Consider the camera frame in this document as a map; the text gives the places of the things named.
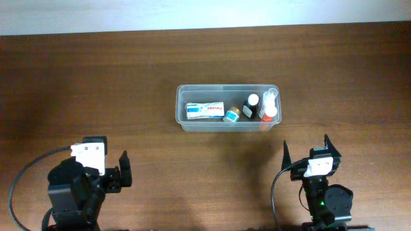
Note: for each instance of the clear plastic container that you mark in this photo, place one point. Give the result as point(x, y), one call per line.
point(232, 95)

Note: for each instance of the white squeeze bottle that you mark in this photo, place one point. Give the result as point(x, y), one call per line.
point(267, 105)

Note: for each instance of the small gold-lid jar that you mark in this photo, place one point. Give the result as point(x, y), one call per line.
point(232, 115)

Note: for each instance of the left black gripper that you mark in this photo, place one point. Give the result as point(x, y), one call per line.
point(113, 179)

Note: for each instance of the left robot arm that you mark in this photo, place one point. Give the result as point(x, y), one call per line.
point(78, 185)

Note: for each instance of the orange tube white cap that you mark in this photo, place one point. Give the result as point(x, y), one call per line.
point(268, 117)

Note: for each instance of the dark brown medicine bottle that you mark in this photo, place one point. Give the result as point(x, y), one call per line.
point(250, 106)

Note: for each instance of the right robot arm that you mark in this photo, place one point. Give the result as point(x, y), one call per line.
point(329, 205)

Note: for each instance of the white Panadol box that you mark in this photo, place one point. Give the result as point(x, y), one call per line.
point(205, 110)

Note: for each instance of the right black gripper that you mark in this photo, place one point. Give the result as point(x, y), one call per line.
point(296, 172)

